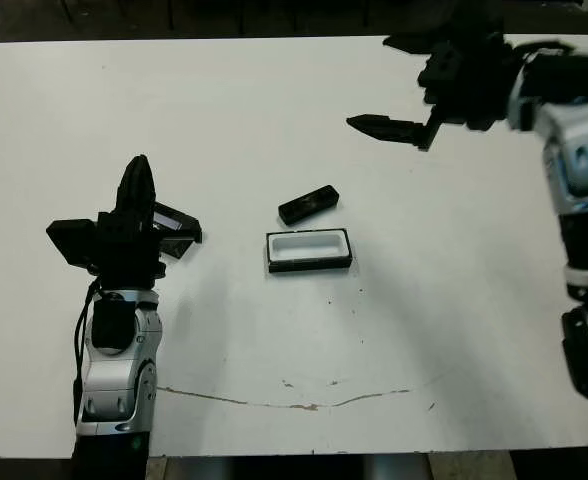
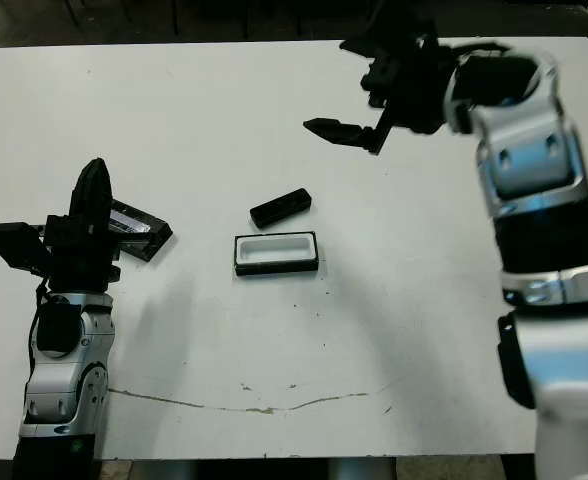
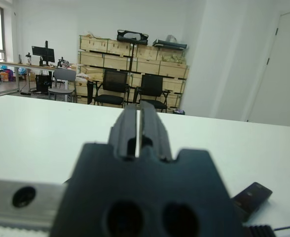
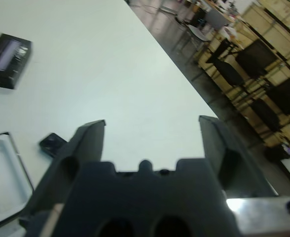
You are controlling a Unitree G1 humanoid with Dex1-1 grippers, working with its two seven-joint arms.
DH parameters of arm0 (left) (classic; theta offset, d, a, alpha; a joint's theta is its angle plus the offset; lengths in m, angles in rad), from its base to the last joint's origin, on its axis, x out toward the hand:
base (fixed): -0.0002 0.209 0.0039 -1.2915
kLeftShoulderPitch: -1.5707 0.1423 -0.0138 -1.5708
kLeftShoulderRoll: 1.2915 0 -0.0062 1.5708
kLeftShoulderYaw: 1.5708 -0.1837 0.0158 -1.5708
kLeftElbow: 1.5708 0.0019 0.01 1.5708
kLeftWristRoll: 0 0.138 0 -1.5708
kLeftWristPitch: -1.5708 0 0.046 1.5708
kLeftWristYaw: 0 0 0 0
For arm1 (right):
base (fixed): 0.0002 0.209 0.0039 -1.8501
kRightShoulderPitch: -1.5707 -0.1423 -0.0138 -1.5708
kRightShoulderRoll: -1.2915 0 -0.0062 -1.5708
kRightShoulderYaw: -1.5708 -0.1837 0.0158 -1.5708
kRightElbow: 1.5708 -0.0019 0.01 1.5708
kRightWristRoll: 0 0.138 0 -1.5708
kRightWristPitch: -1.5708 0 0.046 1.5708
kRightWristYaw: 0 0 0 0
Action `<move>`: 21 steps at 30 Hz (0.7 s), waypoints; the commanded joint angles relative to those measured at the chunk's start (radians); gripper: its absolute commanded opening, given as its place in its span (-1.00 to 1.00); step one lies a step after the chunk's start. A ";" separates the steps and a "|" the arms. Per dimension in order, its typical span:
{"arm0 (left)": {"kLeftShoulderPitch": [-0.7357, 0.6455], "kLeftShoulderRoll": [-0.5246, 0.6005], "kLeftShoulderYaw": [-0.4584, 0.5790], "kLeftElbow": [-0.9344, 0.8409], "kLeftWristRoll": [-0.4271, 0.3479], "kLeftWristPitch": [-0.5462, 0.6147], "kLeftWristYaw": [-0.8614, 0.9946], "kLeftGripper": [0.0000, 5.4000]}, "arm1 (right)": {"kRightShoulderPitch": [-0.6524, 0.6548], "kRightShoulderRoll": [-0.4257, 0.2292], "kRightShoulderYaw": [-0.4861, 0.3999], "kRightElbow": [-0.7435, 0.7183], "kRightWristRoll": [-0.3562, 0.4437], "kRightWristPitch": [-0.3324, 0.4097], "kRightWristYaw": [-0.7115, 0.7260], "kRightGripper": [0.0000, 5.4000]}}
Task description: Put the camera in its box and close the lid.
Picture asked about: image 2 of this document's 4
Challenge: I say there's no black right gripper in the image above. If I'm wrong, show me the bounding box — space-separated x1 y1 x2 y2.
302 29 456 158

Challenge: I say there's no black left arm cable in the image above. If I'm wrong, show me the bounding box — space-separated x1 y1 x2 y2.
25 280 51 374

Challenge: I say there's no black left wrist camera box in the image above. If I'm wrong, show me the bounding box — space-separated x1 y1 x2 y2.
0 222 51 274

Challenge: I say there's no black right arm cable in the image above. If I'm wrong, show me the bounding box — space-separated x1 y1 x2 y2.
436 40 514 64

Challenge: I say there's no black box lid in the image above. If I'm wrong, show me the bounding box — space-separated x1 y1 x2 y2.
107 197 176 264

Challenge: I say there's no grey robot right leg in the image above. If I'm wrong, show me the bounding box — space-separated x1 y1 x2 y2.
330 457 398 480

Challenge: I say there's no black box with white insert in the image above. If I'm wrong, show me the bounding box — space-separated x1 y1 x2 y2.
233 230 321 278

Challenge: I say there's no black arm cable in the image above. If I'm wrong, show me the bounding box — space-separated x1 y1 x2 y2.
25 280 51 374
436 40 514 64

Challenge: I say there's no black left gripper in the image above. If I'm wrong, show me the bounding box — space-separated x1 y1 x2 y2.
42 158 123 294

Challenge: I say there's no slim black bar camera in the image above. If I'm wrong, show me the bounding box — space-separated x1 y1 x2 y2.
249 187 314 230

